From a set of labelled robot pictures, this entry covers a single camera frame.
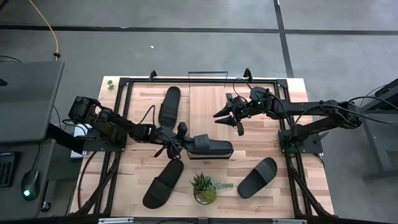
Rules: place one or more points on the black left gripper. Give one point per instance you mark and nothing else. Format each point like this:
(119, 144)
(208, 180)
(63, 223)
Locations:
(178, 141)

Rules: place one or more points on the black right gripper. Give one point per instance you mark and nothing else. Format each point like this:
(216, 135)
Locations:
(241, 107)

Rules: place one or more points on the black rubber slide sandal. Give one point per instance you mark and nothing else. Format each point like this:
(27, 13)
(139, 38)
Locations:
(163, 183)
(214, 146)
(257, 178)
(169, 105)

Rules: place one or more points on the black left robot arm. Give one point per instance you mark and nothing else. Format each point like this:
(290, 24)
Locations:
(109, 124)

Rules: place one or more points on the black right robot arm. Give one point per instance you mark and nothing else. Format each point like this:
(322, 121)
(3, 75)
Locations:
(311, 107)

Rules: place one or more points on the succulent plant in dark pot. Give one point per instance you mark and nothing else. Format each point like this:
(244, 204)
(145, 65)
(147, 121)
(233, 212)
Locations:
(205, 194)

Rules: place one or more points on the small green plant sprig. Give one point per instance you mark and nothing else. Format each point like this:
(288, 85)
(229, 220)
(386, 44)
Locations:
(110, 85)

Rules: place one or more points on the white power box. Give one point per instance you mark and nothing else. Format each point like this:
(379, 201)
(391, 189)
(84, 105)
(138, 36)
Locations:
(77, 154)

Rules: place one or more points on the dark desk with keyboard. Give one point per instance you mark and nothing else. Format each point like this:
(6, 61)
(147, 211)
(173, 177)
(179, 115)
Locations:
(46, 155)

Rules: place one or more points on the black round desk knob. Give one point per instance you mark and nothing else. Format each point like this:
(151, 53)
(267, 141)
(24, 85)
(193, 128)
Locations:
(45, 206)

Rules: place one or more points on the black computer mouse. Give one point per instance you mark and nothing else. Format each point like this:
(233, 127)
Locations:
(30, 183)

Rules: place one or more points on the grey desk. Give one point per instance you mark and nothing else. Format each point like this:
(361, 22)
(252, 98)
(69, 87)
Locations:
(28, 102)

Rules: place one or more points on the dark grey metal stand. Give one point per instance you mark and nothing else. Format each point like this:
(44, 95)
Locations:
(385, 149)

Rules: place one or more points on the black keyboard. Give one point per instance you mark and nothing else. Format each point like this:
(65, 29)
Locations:
(7, 169)

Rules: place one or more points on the wooden shelf with black frame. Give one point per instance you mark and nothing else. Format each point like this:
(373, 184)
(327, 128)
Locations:
(205, 105)

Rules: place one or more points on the black aluminium rig frame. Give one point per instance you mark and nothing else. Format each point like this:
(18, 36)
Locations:
(143, 81)

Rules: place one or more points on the silver metal bracket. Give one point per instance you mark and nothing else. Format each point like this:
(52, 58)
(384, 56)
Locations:
(115, 220)
(289, 221)

